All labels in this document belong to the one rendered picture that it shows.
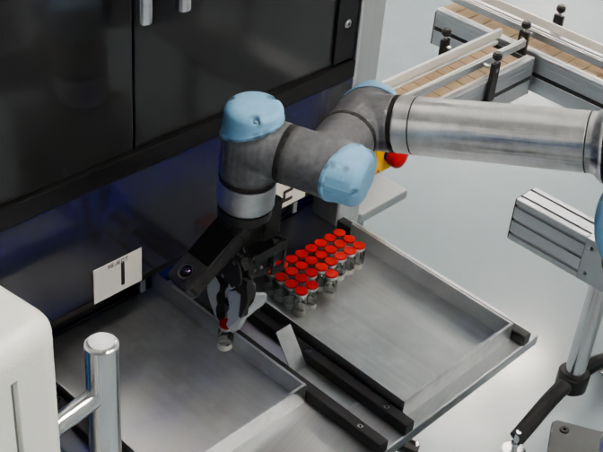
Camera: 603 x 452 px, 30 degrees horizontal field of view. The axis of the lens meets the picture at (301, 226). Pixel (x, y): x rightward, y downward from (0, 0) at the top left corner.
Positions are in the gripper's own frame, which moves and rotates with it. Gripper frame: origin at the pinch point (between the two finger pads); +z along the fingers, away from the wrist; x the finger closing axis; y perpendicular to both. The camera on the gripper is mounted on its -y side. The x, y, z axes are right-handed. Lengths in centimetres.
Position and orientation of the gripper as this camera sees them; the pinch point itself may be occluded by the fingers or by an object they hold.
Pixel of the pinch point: (223, 321)
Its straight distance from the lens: 157.7
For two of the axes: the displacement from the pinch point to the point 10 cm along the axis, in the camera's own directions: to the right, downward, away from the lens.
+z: -1.0, 7.8, 6.2
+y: 7.3, -3.7, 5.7
